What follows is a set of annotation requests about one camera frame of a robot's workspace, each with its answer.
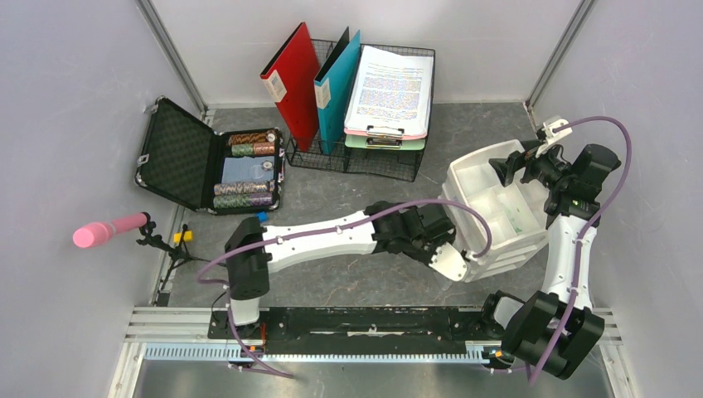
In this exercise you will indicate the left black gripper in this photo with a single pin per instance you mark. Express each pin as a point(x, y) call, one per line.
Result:
point(438, 241)

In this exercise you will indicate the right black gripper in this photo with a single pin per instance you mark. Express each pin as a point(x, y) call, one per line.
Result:
point(506, 168)

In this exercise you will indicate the white plastic drawer organizer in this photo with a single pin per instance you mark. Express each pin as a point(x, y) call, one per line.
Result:
point(514, 214)

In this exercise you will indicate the black wire mesh organizer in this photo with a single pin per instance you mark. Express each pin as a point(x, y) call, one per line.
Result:
point(397, 163)

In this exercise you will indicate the light green clipboard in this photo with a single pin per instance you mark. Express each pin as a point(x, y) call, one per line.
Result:
point(364, 142)

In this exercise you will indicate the pink clear clipboard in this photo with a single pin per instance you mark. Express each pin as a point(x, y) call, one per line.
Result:
point(388, 132)

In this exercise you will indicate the white printed paper sheet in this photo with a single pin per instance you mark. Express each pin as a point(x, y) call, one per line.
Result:
point(390, 90)

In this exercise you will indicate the teal blue clipboard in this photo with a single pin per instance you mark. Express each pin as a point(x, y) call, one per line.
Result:
point(332, 88)

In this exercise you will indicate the red clipboard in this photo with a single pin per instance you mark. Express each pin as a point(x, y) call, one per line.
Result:
point(288, 77)

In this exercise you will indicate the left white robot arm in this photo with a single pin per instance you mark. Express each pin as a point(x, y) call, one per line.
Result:
point(258, 251)

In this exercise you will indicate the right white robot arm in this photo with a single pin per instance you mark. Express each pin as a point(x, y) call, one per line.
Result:
point(556, 328)

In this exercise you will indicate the red chip stack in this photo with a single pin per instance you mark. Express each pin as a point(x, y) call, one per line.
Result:
point(264, 149)

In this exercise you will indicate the blue playing card deck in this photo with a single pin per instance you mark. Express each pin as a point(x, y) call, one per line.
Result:
point(248, 169)

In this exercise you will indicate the orange black chip stack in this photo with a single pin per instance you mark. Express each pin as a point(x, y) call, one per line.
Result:
point(267, 136)

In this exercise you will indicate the black poker chip case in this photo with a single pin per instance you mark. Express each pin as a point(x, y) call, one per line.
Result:
point(182, 159)

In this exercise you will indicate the green chip stack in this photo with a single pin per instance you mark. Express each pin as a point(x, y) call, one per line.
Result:
point(242, 150)

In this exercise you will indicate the yellow black connector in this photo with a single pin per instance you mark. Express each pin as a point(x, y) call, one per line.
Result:
point(182, 237)

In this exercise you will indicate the black microphone tripod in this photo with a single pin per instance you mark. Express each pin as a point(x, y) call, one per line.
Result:
point(177, 255)

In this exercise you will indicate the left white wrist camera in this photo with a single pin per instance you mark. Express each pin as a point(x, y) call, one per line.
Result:
point(449, 262)

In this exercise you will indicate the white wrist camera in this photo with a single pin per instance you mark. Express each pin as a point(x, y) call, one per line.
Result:
point(554, 129)
point(449, 262)

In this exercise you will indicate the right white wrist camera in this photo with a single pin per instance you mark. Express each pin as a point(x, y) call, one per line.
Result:
point(554, 129)

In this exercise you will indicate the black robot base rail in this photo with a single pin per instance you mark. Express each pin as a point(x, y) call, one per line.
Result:
point(374, 332)

